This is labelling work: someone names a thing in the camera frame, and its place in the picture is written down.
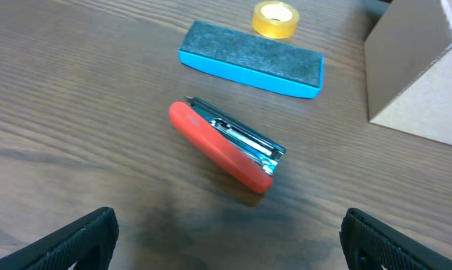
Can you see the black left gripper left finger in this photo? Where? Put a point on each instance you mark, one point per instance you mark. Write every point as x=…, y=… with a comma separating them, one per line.
x=86, y=243

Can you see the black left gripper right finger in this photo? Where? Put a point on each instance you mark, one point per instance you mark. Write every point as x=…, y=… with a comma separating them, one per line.
x=369, y=244

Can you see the blue whiteboard eraser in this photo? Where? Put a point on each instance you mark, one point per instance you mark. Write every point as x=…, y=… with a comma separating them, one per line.
x=253, y=61

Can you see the yellow tape roll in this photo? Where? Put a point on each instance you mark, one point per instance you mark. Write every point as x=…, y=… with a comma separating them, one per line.
x=275, y=19

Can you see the open cardboard box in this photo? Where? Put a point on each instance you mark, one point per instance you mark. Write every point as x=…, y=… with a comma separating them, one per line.
x=408, y=61

